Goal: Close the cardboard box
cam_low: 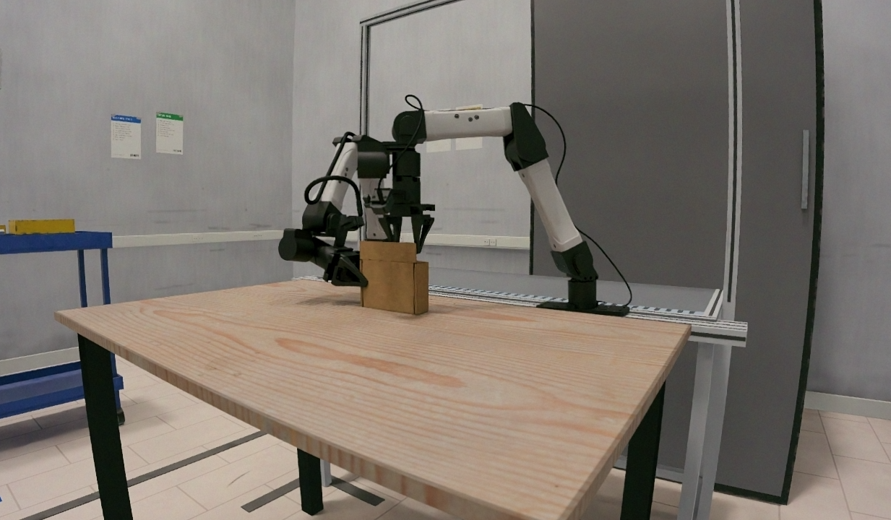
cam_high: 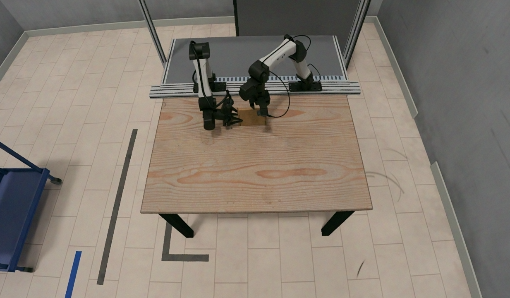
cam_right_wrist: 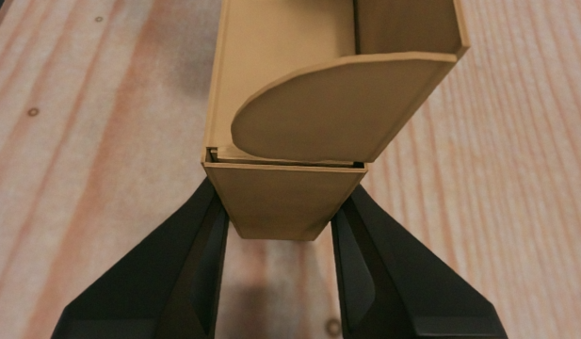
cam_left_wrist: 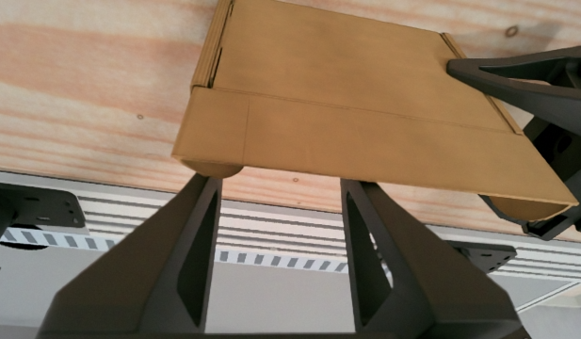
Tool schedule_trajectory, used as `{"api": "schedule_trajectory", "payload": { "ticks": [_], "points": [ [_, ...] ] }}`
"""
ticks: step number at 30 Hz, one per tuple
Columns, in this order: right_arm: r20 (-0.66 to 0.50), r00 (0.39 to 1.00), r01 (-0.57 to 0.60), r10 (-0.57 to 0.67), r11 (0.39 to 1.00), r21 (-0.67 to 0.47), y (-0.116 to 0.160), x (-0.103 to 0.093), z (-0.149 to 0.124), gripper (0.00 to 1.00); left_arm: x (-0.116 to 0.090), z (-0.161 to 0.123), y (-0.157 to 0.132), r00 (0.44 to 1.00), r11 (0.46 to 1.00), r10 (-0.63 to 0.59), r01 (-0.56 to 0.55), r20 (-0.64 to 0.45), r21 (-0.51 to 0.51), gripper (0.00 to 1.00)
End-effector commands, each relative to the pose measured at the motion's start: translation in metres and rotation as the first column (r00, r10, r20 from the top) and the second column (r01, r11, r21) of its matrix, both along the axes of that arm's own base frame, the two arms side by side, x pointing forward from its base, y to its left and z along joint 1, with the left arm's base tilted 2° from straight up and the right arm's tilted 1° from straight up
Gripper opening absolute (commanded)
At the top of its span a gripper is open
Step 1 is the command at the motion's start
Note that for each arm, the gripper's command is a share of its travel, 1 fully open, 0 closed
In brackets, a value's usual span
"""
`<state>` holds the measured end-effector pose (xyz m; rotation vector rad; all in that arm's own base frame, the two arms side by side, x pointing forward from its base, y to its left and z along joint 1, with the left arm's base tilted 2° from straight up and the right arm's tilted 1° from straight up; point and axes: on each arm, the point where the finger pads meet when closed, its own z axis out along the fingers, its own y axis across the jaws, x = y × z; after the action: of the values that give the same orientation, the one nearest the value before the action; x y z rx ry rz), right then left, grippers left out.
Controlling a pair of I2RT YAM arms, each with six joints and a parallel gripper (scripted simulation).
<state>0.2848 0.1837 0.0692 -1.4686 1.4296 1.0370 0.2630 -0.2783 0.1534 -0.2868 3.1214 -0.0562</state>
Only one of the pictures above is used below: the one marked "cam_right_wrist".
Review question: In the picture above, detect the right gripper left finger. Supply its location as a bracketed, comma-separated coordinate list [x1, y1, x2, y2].
[50, 176, 230, 339]

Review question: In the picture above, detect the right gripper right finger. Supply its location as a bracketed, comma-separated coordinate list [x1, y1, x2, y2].
[331, 183, 508, 339]

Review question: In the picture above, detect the brown cardboard box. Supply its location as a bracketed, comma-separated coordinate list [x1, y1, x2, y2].
[201, 0, 472, 241]

